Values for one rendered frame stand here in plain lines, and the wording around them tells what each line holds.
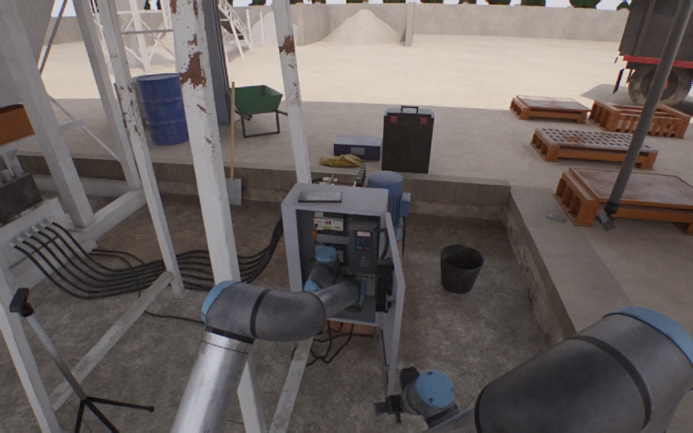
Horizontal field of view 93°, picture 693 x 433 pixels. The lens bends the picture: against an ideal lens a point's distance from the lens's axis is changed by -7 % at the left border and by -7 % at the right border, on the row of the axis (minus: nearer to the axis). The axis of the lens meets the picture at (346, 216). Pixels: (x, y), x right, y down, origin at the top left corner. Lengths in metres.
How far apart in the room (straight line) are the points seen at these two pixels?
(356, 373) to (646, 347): 1.96
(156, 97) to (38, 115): 1.89
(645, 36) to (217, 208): 8.70
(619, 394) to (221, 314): 0.71
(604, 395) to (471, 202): 3.50
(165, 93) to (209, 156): 4.29
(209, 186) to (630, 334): 0.97
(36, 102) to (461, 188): 3.86
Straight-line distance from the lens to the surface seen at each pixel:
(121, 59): 2.32
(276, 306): 0.81
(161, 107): 5.36
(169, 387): 2.50
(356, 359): 2.40
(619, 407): 0.46
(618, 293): 2.87
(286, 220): 1.43
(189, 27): 1.06
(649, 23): 9.12
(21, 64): 3.76
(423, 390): 0.97
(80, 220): 4.11
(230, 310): 0.85
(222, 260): 1.16
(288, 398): 1.98
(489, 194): 3.86
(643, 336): 0.52
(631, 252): 3.40
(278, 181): 4.03
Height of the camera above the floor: 1.90
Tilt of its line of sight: 30 degrees down
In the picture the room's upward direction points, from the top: straight up
